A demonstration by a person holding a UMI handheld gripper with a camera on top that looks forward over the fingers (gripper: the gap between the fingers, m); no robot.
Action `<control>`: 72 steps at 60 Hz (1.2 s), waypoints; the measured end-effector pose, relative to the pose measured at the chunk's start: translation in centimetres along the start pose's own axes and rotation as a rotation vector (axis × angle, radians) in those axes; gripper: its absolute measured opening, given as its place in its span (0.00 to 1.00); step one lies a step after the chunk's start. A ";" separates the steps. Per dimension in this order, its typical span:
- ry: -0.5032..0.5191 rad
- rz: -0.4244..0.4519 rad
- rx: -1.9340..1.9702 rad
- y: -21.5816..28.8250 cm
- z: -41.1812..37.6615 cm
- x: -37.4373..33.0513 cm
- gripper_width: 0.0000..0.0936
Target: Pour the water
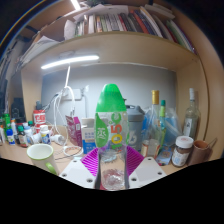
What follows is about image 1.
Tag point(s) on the blue and white carton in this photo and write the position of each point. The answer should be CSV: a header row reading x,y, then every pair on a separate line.
x,y
88,136

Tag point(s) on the blue plastic bag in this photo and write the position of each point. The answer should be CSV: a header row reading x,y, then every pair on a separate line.
x,y
171,128

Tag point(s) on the under-shelf light bar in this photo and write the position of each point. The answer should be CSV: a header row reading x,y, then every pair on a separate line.
x,y
70,61

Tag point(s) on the clear glass bottle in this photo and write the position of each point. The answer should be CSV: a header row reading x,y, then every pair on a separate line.
x,y
191,121

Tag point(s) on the small white bottle blue cap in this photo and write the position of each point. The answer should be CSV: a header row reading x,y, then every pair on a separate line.
x,y
10,137

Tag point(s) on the ceiling light tube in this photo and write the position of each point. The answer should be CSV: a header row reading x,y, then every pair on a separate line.
x,y
75,4

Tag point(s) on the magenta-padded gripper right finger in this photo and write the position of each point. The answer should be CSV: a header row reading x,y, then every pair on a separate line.
x,y
146,171

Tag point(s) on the green canister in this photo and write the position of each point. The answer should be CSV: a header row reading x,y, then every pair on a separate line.
x,y
6,121

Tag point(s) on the grey tumbler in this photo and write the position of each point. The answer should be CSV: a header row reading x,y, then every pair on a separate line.
x,y
136,126

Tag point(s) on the brown mug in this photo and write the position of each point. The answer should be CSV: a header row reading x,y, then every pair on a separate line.
x,y
200,153

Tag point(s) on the wooden shelf unit with books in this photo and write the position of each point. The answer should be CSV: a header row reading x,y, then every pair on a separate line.
x,y
133,46

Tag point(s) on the clear drink bottle green cap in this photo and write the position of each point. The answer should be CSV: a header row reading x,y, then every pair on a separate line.
x,y
111,100

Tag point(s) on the brown jar white lid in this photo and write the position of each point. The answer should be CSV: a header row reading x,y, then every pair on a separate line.
x,y
181,151

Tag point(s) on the green glass bottle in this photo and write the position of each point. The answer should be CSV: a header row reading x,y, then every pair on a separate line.
x,y
162,111

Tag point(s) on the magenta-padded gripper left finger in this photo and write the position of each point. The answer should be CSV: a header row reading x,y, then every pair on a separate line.
x,y
77,172

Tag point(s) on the clear bottle yellow cap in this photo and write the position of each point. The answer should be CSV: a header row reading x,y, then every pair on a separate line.
x,y
154,113

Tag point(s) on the red and white can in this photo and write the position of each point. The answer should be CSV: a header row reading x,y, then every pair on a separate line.
x,y
39,117

